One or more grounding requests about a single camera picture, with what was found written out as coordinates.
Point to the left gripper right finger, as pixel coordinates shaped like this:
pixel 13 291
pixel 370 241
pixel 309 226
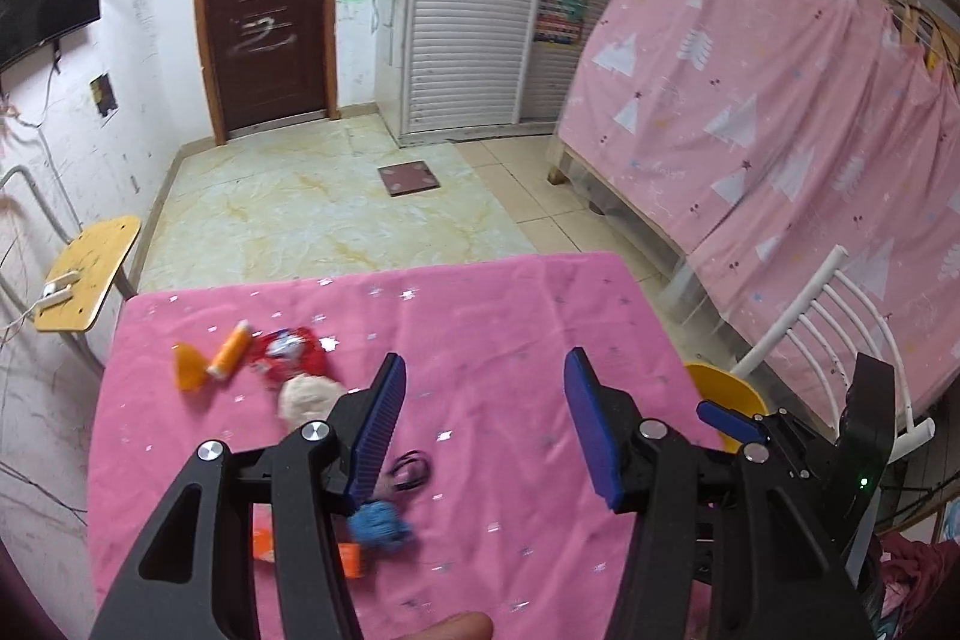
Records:
pixel 701 516

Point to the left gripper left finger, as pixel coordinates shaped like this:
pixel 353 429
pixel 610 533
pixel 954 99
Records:
pixel 190 574

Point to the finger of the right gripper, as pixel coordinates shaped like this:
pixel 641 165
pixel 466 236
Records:
pixel 731 424

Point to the blue cloth ball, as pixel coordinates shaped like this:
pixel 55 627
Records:
pixel 379 525

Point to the white paper ball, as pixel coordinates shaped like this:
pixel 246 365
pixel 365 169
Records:
pixel 308 397

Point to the orange plastic funnel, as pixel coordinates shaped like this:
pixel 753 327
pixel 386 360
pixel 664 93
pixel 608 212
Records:
pixel 190 368

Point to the red snack wrapper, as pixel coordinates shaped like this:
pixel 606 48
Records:
pixel 282 355

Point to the operator thumb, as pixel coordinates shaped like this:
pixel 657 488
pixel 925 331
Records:
pixel 472 625

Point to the yellow plastic bin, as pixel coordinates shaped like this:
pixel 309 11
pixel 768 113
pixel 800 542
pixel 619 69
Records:
pixel 727 390

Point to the white metal chair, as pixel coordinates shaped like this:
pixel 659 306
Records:
pixel 832 321

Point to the orange thread spool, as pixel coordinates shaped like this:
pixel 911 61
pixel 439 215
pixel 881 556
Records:
pixel 229 357

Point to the pink star tablecloth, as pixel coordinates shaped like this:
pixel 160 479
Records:
pixel 509 523

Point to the yellow wooden chair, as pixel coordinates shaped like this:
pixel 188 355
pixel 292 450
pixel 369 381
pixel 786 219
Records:
pixel 98 252

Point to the pink tree-print bed sheet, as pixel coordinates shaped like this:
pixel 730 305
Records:
pixel 760 134

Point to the white power strip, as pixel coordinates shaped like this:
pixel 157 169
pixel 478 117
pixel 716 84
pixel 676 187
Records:
pixel 57 291

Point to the brown bathroom scale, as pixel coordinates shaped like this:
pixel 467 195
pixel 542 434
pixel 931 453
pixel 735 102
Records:
pixel 408 178

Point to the wooden bed frame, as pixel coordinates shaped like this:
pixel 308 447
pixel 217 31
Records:
pixel 604 200

